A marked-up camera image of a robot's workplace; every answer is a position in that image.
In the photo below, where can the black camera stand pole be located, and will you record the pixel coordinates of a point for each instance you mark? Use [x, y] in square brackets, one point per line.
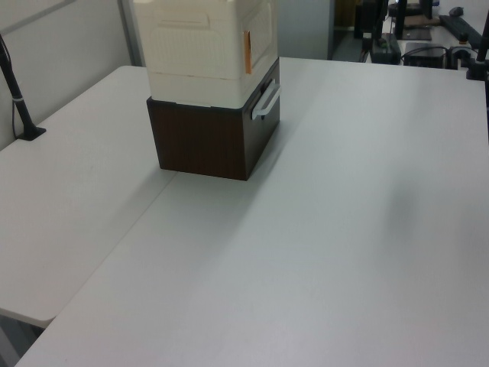
[17, 103]

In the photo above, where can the black box device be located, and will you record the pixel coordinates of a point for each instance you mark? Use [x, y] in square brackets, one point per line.
[425, 56]

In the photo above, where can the brown cardboard piece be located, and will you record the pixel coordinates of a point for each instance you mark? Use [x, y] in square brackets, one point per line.
[420, 21]

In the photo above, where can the black monitor stand pole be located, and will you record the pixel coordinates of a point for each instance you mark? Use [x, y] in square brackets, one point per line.
[401, 19]

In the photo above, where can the black and green device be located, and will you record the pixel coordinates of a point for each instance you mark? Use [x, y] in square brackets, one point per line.
[386, 49]

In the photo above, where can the grey partition panel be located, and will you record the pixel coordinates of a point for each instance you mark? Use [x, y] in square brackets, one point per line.
[303, 28]

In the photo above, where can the black computer mouse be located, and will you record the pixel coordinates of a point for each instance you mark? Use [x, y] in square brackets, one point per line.
[456, 11]

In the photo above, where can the copper tape tab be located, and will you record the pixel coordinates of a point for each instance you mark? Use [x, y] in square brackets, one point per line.
[248, 53]

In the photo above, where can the dark brown wooden drawer box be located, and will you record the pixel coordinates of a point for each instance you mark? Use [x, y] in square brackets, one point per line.
[198, 137]

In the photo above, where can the black bracket with orange knob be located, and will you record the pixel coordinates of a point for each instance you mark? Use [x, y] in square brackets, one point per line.
[460, 51]

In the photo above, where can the black keyboard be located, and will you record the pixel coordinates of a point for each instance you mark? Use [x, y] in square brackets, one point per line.
[462, 26]

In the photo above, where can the cream cabinet door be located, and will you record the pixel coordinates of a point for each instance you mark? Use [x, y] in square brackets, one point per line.
[263, 30]

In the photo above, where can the cream plastic cabinet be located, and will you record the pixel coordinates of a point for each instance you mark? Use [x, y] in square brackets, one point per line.
[191, 84]

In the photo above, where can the black camera stand with clamp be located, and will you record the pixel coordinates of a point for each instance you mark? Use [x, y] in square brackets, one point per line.
[479, 57]

